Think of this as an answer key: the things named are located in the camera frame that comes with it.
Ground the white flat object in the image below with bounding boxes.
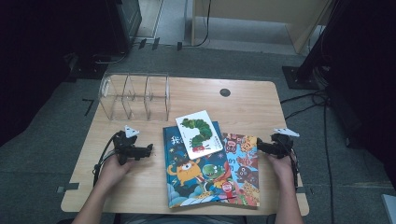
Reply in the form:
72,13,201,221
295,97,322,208
381,194,396,224

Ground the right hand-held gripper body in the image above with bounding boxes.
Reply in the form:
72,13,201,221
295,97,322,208
270,127,301,160

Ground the person's left hand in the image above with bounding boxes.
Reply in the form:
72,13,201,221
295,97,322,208
98,153,135,191

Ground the beige wooden furniture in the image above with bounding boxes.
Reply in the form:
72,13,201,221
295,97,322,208
191,0,332,54

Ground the white caterpillar picture book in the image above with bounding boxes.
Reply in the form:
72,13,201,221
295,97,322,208
175,109,224,161

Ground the black hanging cable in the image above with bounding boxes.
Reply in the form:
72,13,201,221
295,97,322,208
182,0,213,49

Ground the long black floor cable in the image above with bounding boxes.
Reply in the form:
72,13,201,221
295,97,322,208
322,96,334,224

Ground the person's lap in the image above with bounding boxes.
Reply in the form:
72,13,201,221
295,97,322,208
115,213,247,224

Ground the right hand-held gripper black cable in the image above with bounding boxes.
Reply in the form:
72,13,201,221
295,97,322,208
288,146,301,190

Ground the black metal stand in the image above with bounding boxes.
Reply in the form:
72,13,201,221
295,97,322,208
281,0,344,91

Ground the light blue animals picture book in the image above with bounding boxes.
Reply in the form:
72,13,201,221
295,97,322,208
221,133,261,209

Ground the black cabinet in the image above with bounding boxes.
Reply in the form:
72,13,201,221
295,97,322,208
106,0,143,55

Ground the person's right hand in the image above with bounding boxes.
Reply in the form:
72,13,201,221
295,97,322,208
266,154,295,188

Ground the black tape floor mark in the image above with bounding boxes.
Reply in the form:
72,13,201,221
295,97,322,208
82,98,95,117

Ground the black cable by cabinet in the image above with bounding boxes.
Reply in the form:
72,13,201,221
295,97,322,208
93,50,129,65

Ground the dark blue monster picture book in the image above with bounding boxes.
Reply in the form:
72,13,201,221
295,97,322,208
163,120,239,209

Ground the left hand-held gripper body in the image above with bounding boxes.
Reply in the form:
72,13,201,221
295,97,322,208
112,124,140,166

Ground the dark curtain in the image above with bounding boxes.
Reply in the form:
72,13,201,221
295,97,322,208
323,0,396,188
0,0,108,147

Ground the clear acrylic book rack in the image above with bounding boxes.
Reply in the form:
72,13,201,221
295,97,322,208
98,73,172,122

